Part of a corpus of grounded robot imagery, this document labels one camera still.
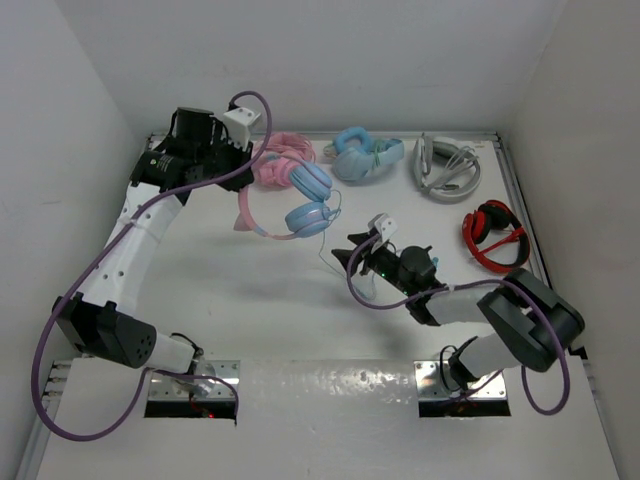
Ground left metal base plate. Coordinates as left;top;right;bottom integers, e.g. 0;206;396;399
148;358;240;403

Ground pink gaming headphones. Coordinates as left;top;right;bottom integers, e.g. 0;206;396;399
252;132;316;188

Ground blue pink cat-ear headphones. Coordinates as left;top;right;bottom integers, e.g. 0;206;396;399
233;157;344;275

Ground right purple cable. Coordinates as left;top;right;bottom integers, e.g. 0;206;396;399
346;234;571;416

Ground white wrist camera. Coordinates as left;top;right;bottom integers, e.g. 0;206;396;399
368;213;398;244
222;107;262;150

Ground grey white headphones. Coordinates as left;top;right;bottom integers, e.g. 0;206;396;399
412;133;482;204

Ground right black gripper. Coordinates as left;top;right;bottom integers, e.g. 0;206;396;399
333;232;415;298

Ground red black headphones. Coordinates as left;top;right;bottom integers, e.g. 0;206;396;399
461;200;531;274

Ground purple cable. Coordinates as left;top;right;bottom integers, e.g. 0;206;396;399
32;90;274;441
346;234;571;416

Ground aluminium table edge rail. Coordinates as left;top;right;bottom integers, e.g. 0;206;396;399
19;130;601;480

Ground light blue headphones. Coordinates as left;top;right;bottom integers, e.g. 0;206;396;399
323;126;405;183

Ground metal base plate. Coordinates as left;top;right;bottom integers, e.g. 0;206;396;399
414;359;508;403
148;358;240;403

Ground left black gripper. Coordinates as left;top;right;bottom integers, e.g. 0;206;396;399
194;131;252;193

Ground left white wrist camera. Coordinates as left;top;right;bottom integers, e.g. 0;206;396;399
222;107;262;150

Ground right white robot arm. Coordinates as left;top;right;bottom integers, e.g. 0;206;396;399
331;231;585;398

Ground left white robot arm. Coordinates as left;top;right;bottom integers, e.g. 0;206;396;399
55;104;260;374

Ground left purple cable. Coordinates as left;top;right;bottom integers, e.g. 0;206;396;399
32;90;274;441

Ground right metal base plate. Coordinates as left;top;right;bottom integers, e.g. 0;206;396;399
414;359;508;403

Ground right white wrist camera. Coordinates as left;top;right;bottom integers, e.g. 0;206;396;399
368;213;398;244

